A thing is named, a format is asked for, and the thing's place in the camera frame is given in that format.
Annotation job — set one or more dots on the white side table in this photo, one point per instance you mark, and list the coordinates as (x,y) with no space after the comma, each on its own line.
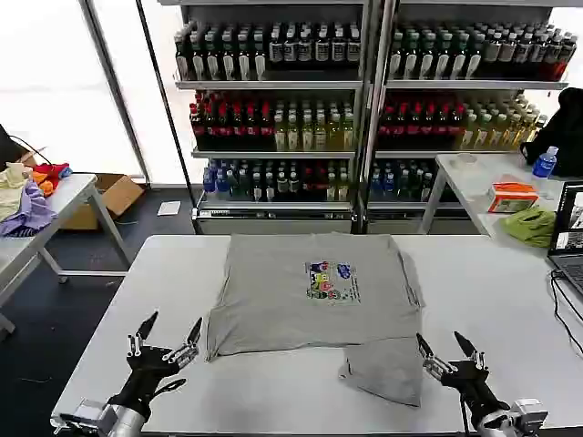
(68,191)

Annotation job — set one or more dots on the black laptop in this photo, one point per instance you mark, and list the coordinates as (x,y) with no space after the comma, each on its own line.
(569,227)

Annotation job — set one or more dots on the shelf rack with drink bottles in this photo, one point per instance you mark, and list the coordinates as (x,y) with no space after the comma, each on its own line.
(455,118)
(273,118)

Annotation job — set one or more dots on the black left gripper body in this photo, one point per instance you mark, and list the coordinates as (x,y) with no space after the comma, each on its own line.
(146,368)

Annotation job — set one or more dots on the small blue cloth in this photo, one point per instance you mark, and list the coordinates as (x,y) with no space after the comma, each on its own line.
(67,172)

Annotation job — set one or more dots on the white paper sheet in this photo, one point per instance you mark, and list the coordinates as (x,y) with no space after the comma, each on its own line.
(169,208)

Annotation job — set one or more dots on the green cloth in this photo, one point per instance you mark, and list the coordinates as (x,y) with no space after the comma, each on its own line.
(530,227)

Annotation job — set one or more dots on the cream cloth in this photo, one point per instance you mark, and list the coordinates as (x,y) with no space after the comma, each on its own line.
(11,191)

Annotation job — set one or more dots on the grey window post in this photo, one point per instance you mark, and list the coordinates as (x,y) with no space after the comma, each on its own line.
(116,98)

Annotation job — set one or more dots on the white desk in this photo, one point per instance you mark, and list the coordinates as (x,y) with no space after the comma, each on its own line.
(460,182)

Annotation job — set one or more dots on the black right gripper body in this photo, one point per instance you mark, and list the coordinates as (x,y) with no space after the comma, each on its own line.
(471,382)

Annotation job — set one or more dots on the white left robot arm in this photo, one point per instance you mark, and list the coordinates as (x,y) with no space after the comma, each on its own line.
(114,421)

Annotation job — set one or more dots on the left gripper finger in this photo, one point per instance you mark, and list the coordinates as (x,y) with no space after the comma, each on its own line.
(136,339)
(187,350)

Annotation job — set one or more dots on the red and orange cloth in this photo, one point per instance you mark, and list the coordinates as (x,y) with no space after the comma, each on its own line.
(48,175)

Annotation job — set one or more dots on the thin black pole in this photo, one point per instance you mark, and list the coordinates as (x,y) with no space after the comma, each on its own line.
(166,111)

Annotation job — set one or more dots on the grey printed T-shirt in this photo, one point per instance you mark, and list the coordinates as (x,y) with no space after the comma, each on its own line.
(296,318)

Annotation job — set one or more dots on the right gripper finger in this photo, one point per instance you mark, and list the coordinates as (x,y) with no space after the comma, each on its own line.
(432,362)
(471,350)

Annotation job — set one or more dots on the clear plastic lid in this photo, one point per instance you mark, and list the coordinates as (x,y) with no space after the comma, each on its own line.
(467,159)

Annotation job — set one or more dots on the black monitor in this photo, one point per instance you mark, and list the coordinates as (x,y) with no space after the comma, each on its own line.
(9,148)

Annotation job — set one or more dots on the orange tissue box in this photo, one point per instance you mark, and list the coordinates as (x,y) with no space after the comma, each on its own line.
(512,198)

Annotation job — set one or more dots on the brown cardboard box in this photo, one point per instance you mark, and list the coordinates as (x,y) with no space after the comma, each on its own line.
(118,196)

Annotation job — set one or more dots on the blue water bottle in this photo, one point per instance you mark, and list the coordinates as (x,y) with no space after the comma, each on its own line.
(545,165)

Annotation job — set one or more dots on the purple cloth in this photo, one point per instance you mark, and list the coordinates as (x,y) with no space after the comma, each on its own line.
(32,214)

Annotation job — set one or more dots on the black bag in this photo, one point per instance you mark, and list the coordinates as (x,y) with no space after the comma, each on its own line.
(562,132)

